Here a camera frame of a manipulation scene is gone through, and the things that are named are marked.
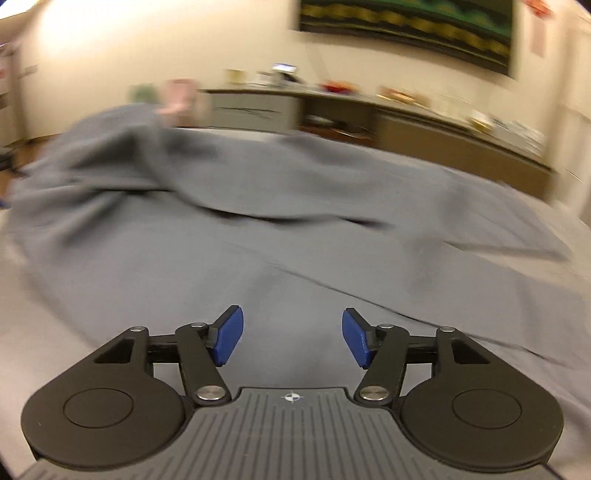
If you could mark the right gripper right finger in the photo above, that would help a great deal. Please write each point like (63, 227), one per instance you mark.
(454, 399)

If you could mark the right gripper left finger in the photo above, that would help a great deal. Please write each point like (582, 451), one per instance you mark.
(131, 397)

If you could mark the grey trousers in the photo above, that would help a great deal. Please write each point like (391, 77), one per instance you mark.
(124, 220)

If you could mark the long TV cabinet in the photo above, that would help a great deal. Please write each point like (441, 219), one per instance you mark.
(381, 124)

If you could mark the white tray with items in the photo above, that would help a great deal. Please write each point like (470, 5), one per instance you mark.
(512, 132)

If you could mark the pink plastic chair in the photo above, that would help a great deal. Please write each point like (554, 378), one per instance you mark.
(179, 103)

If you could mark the green plastic chair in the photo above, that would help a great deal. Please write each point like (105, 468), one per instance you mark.
(145, 93)

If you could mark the red fruit plate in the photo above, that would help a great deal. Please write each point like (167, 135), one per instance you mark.
(339, 87)

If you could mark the yellow cup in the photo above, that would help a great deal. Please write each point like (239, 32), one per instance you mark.
(235, 76)

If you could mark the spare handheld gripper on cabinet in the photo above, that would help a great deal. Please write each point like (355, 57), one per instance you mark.
(284, 74)

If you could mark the wall television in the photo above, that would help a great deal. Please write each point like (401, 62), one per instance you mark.
(476, 32)

